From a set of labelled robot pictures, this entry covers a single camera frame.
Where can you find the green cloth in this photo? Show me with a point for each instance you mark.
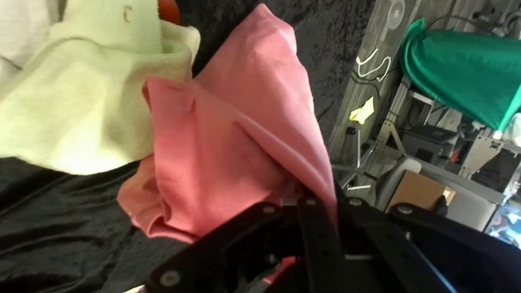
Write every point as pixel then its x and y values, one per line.
pixel 466 71

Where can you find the plain cardboard box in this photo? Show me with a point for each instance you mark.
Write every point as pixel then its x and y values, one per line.
pixel 415 190

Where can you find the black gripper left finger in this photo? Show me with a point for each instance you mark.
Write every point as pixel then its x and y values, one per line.
pixel 249 250

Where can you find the red plush radish toy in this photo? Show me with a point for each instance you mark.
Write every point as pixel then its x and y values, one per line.
pixel 169 11

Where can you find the black velvet tablecloth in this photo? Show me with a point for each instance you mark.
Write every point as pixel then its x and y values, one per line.
pixel 59 229

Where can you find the pink cloth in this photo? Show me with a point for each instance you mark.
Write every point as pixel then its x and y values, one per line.
pixel 233 141

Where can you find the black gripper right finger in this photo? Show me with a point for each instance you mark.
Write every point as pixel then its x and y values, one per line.
pixel 423 250

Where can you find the yellow paper scrap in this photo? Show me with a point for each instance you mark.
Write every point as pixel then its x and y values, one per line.
pixel 362 112

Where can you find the pale yellow-green towel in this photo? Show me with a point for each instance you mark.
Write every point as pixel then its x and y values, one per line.
pixel 86 104

